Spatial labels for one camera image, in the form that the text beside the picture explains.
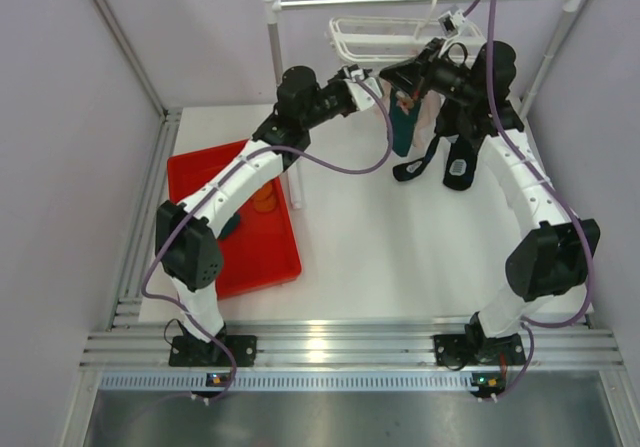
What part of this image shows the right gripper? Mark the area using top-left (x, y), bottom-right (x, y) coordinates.
top-left (379, 40), bottom-right (480, 107)

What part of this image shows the pink sock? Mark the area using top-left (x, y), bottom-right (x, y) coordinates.
top-left (372, 41), bottom-right (444, 151)

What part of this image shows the green christmas sock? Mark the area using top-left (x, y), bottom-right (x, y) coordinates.
top-left (384, 82), bottom-right (420, 157)

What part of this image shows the white clip sock hanger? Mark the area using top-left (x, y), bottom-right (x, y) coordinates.
top-left (326, 0), bottom-right (486, 68)

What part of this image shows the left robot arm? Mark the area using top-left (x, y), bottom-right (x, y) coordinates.
top-left (152, 66), bottom-right (383, 367)

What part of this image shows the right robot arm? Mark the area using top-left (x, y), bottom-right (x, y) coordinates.
top-left (379, 38), bottom-right (601, 370)

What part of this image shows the orange sock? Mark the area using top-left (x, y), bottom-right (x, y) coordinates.
top-left (251, 181), bottom-right (277, 213)

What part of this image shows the red plastic tray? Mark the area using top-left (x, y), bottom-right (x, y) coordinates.
top-left (167, 140), bottom-right (302, 299)

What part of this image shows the metal clothes rack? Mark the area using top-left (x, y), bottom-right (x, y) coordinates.
top-left (259, 0), bottom-right (596, 211)

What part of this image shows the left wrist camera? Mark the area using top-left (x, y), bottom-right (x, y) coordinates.
top-left (333, 64), bottom-right (371, 82)

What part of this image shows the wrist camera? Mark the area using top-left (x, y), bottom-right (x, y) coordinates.
top-left (333, 64), bottom-right (371, 82)
top-left (437, 9), bottom-right (467, 38)

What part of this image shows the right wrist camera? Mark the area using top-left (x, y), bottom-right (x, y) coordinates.
top-left (437, 9), bottom-right (467, 38)

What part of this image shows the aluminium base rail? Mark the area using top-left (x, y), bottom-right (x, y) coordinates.
top-left (80, 319), bottom-right (624, 371)

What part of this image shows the perforated cable duct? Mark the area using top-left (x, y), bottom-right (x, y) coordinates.
top-left (99, 370), bottom-right (504, 392)

